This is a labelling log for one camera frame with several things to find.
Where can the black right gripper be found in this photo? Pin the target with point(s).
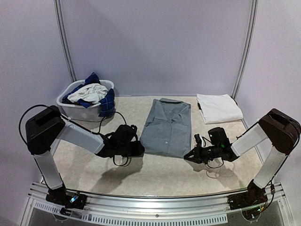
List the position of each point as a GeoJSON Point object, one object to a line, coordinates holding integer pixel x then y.
{"type": "Point", "coordinates": [198, 154]}

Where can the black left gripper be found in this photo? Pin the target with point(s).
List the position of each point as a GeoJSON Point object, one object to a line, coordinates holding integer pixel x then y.
{"type": "Point", "coordinates": [138, 152]}

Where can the grey garment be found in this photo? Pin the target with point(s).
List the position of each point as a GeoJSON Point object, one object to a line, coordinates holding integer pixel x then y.
{"type": "Point", "coordinates": [167, 130]}

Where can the white and green raglan shirt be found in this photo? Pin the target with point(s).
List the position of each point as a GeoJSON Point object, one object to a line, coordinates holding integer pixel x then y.
{"type": "Point", "coordinates": [218, 109]}

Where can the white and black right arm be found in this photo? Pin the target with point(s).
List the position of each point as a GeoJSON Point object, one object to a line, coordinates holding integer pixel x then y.
{"type": "Point", "coordinates": [277, 130]}

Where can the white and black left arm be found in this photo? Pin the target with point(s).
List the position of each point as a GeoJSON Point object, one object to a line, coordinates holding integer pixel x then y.
{"type": "Point", "coordinates": [50, 125]}

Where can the blue plaid garment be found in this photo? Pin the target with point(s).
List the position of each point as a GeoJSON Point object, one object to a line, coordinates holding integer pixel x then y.
{"type": "Point", "coordinates": [107, 103]}

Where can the white garment in basket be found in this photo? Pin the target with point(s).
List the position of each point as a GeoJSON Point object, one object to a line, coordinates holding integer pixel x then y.
{"type": "Point", "coordinates": [91, 93]}

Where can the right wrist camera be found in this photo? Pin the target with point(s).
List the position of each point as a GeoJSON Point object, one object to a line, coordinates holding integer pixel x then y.
{"type": "Point", "coordinates": [217, 137]}

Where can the aluminium front rail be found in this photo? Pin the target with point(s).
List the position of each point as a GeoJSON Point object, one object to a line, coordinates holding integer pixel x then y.
{"type": "Point", "coordinates": [108, 210]}

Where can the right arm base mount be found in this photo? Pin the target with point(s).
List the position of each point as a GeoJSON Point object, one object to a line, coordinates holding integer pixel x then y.
{"type": "Point", "coordinates": [251, 203]}

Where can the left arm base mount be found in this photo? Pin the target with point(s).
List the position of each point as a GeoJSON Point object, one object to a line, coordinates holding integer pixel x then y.
{"type": "Point", "coordinates": [69, 201]}

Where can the left aluminium corner post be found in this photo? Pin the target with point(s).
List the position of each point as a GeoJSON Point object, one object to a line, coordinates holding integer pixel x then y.
{"type": "Point", "coordinates": [64, 41]}

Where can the aluminium corner post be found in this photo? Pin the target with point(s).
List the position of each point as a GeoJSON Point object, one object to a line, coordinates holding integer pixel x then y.
{"type": "Point", "coordinates": [64, 41]}
{"type": "Point", "coordinates": [246, 49]}

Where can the right aluminium corner post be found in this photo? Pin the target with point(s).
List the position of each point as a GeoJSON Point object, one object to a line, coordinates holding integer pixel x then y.
{"type": "Point", "coordinates": [246, 49]}

